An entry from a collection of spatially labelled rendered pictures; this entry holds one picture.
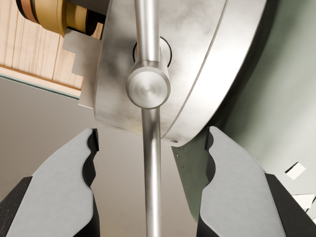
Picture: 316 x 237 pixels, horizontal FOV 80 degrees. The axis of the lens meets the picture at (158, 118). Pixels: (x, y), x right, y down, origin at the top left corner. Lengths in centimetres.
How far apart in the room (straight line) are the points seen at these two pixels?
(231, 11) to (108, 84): 12
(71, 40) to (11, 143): 159
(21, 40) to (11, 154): 140
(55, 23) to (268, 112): 29
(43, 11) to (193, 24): 21
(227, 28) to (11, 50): 53
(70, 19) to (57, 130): 138
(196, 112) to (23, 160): 176
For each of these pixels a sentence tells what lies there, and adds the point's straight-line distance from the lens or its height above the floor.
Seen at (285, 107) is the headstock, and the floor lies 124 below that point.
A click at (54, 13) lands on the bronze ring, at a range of 32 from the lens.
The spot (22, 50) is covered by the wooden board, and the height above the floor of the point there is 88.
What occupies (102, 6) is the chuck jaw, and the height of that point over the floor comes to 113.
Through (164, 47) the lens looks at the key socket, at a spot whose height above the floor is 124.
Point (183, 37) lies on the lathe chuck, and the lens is 18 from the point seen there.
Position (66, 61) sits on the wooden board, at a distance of 56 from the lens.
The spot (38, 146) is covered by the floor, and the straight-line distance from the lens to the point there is 177.
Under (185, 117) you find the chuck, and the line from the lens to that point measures 21.
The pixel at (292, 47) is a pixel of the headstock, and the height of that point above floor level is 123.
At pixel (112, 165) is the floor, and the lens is 167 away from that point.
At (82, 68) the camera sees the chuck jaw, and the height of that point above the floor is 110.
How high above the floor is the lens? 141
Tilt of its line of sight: 72 degrees down
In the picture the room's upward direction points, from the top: 168 degrees clockwise
